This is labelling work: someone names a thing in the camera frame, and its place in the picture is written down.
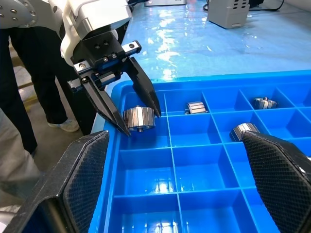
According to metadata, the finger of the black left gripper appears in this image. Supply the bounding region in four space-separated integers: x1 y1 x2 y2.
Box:
81 77 132 137
121 57 162 118

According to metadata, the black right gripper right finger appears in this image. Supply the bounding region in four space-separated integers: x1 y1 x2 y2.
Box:
239 130 311 233

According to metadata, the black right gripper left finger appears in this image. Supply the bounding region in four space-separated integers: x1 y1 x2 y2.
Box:
3 130 110 233

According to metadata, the blue compartment tray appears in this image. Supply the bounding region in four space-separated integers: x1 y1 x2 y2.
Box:
88 70 311 233

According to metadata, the grey metal device box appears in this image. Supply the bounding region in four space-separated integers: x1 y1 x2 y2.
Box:
207 0 251 30

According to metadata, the white blue shoe cover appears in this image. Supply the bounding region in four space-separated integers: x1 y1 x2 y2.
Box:
47 118 81 133

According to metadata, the person in black trousers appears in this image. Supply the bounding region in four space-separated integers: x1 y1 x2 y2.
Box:
0 25 98 155

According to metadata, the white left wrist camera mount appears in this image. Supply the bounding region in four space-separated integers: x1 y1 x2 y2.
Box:
59 0 133 67

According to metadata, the thin black table cable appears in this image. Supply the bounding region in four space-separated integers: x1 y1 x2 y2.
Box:
247 0 286 12

